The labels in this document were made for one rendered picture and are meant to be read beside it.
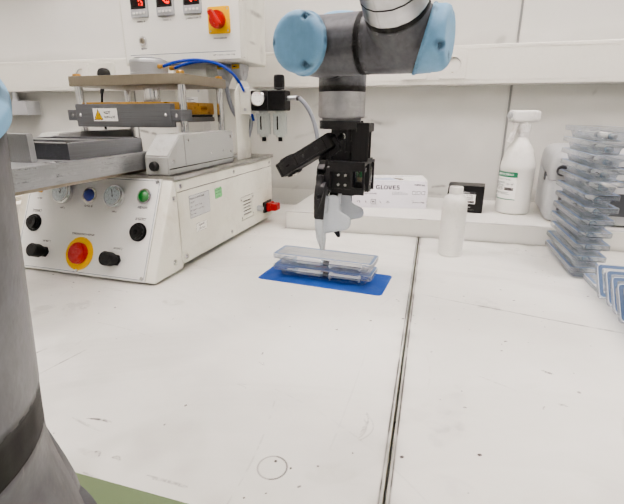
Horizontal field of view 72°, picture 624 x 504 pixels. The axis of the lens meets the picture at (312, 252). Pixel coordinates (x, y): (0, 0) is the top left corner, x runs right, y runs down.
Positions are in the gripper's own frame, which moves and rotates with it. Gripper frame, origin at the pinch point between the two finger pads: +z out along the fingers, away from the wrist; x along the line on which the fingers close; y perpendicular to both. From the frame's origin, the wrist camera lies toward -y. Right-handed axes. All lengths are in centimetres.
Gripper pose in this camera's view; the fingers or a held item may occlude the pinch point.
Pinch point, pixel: (327, 237)
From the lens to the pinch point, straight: 76.9
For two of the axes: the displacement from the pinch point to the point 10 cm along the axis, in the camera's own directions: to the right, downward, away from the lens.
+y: 9.3, 1.1, -3.4
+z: -0.1, 9.5, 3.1
